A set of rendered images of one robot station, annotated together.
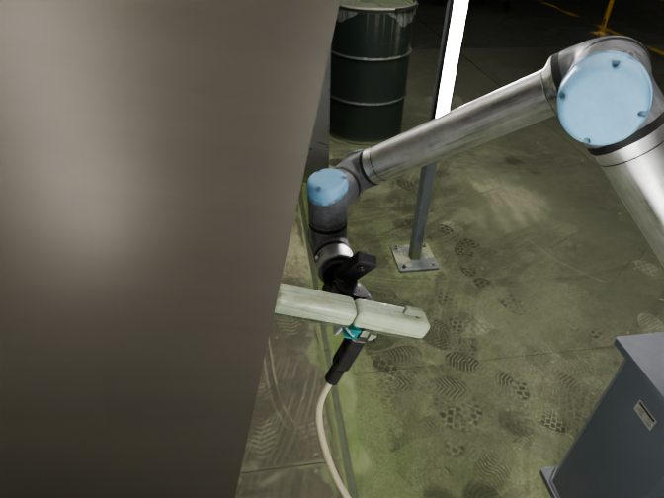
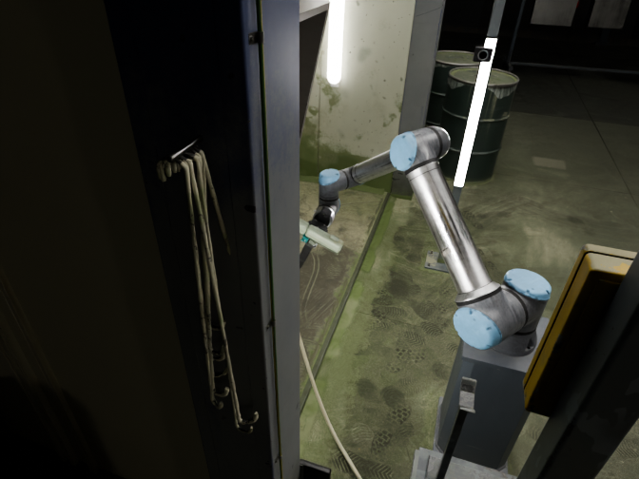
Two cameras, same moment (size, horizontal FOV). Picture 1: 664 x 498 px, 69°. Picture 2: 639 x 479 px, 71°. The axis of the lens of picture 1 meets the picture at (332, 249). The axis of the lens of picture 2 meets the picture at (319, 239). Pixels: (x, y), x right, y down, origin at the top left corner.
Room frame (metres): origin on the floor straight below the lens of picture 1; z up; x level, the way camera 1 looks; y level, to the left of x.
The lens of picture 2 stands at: (-0.68, -0.75, 1.84)
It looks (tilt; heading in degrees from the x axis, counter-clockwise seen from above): 35 degrees down; 26
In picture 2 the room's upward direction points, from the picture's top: 2 degrees clockwise
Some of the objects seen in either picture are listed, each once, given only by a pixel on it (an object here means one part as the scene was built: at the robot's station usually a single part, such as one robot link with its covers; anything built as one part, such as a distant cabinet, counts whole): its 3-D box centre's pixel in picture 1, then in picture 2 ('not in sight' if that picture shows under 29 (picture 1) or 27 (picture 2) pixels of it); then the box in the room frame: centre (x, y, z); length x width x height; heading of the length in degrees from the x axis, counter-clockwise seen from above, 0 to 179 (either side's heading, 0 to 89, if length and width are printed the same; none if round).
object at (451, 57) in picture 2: not in sight; (457, 59); (3.95, 0.13, 0.86); 0.54 x 0.54 x 0.01
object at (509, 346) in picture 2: not in sight; (511, 326); (0.66, -0.86, 0.69); 0.19 x 0.19 x 0.10
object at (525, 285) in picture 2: not in sight; (520, 298); (0.65, -0.86, 0.83); 0.17 x 0.15 x 0.18; 152
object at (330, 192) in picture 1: (329, 199); (330, 184); (0.93, 0.01, 0.91); 0.12 x 0.09 x 0.12; 152
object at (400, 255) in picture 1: (414, 257); (440, 261); (1.86, -0.41, 0.01); 0.20 x 0.20 x 0.01; 9
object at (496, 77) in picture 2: (372, 2); (483, 77); (3.39, -0.21, 0.86); 0.54 x 0.54 x 0.01
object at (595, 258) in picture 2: not in sight; (601, 346); (-0.17, -0.89, 1.42); 0.12 x 0.06 x 0.26; 99
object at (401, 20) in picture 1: (368, 69); (472, 125); (3.39, -0.21, 0.44); 0.59 x 0.58 x 0.89; 24
